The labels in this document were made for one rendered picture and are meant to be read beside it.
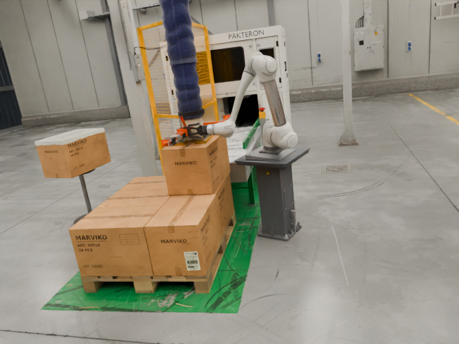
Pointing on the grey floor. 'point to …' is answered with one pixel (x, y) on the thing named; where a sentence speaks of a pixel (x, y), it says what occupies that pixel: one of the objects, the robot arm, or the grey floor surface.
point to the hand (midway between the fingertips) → (184, 132)
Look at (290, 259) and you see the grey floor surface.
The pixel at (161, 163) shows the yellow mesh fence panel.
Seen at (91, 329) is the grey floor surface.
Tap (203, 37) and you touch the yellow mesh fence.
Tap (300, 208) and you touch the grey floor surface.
